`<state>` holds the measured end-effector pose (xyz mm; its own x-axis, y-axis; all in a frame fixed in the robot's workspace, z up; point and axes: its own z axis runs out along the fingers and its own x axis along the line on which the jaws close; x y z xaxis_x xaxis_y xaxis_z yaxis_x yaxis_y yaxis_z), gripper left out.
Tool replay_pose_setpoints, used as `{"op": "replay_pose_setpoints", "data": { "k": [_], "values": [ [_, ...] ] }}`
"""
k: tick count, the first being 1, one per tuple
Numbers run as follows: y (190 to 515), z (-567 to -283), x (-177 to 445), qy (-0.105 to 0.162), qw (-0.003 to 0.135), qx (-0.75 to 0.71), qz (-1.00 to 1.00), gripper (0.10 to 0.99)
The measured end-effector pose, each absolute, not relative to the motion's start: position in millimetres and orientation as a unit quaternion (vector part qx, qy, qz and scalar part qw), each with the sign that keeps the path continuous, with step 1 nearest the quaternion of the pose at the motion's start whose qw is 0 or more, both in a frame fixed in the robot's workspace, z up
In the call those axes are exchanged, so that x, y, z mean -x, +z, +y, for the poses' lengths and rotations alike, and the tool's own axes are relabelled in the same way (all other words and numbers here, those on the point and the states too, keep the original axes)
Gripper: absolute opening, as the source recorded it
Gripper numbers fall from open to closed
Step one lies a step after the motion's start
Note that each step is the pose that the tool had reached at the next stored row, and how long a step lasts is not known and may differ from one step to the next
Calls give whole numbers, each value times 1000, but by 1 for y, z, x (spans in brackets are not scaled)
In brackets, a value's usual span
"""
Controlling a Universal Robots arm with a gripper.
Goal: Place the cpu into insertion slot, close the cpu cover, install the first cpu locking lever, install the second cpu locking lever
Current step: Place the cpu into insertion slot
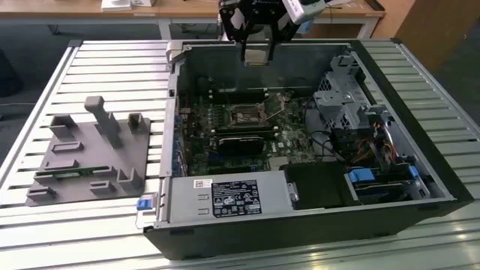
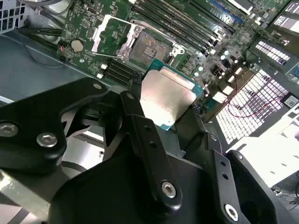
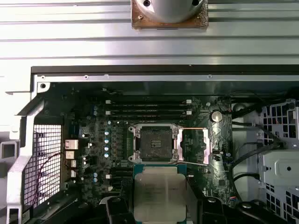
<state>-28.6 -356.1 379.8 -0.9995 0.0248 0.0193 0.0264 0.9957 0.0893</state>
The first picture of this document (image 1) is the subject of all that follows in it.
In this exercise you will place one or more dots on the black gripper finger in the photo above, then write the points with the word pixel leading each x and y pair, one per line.
pixel 244 50
pixel 271 50

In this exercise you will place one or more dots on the silver CPU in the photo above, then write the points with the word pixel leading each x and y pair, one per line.
pixel 258 57

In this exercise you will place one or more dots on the CPU socket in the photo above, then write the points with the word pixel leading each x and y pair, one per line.
pixel 246 114

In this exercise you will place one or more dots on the grey metal drive cage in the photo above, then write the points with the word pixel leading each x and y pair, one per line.
pixel 338 98

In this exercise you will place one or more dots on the green motherboard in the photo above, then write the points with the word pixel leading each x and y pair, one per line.
pixel 288 135

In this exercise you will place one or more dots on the white box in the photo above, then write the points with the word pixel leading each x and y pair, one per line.
pixel 144 2
pixel 116 5

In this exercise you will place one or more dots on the black graphics card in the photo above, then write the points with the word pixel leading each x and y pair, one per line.
pixel 240 144

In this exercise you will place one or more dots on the silver chipset heat sink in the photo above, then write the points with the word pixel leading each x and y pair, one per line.
pixel 278 163

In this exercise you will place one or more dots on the wooden cabinet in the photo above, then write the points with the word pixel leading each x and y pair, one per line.
pixel 443 31

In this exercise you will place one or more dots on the black plastic shroud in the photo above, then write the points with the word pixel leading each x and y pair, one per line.
pixel 319 185

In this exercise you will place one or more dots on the hard disk in blue carrier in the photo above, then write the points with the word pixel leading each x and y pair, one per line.
pixel 360 175

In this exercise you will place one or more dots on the wooden desk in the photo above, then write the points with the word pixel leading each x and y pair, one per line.
pixel 56 12

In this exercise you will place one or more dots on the grey power supply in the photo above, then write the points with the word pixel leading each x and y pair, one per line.
pixel 187 202

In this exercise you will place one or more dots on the grey parts rack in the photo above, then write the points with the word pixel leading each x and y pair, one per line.
pixel 86 166

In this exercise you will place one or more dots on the blue case latch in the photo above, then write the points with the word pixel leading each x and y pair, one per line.
pixel 146 203

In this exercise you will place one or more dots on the green RAM stick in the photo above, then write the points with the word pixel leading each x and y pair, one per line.
pixel 75 172

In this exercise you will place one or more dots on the black PC case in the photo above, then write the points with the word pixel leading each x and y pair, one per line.
pixel 263 233

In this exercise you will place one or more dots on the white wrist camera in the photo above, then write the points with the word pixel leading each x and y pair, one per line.
pixel 300 11

